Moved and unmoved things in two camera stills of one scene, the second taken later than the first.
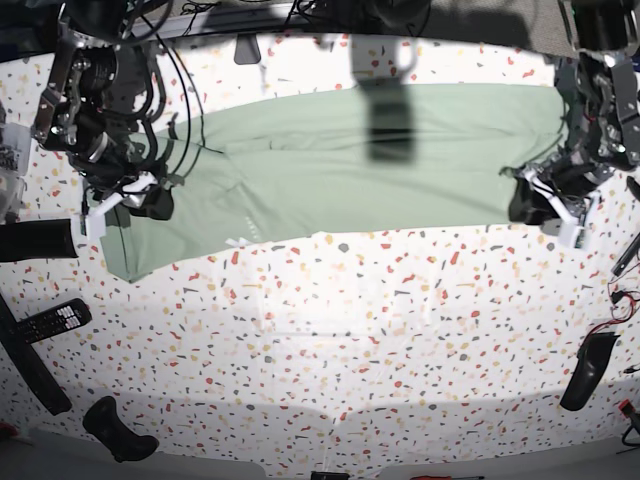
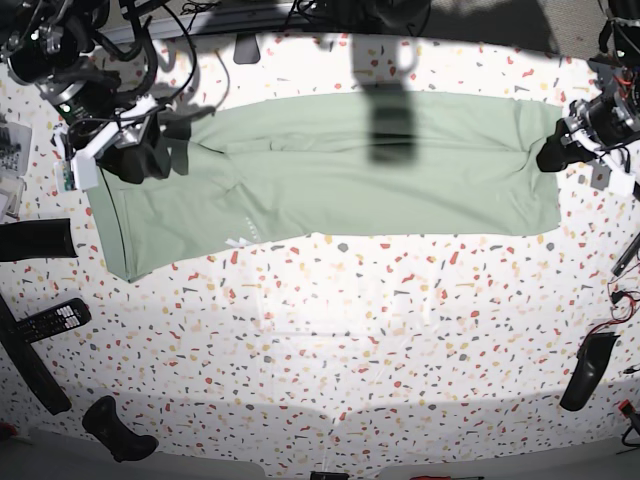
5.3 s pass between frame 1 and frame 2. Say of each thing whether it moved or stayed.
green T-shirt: stayed
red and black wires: stayed
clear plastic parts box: stayed
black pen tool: stayed
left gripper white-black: moved
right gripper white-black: moved
